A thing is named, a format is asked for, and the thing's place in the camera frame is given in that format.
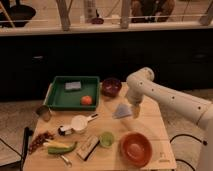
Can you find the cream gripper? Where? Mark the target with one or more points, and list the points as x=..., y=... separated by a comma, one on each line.
x=136, y=111

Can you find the light blue towel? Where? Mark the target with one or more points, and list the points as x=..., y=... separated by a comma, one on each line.
x=122, y=111

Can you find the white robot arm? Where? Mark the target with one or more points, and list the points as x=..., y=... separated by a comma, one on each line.
x=197, y=110

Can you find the dark maroon bowl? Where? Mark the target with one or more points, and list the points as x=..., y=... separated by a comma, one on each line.
x=111, y=87

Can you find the orange terracotta bowl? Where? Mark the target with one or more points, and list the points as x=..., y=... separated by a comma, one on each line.
x=135, y=149

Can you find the small green cup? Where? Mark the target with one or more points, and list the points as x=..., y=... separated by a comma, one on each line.
x=106, y=139

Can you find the orange tomato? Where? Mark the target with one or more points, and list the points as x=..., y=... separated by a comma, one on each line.
x=86, y=100

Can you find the white measuring cup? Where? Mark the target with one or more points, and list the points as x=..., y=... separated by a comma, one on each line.
x=79, y=123

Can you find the wooden block brush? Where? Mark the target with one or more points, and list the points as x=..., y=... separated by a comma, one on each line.
x=87, y=147

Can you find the grey blue sponge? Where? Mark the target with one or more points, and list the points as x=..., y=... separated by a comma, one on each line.
x=71, y=86

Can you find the black white small bottle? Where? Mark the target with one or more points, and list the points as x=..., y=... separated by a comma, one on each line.
x=65, y=130

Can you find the green plastic tray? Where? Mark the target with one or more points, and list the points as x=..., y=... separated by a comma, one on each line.
x=59, y=98

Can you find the metal clip tool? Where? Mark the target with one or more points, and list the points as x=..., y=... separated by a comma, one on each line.
x=66, y=160

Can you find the small metal cup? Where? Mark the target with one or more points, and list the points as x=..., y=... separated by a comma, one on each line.
x=44, y=113

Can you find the yellow corn cob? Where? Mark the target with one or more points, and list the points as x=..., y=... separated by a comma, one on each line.
x=52, y=143

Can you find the small dark red object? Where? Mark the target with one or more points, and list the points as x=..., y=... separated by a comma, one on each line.
x=97, y=21

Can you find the person seated in background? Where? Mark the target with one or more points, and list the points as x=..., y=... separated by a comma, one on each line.
x=147, y=11

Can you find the black chair at left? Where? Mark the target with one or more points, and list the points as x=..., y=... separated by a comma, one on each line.
x=22, y=154

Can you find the black round stool base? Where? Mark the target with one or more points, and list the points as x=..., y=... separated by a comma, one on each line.
x=19, y=14

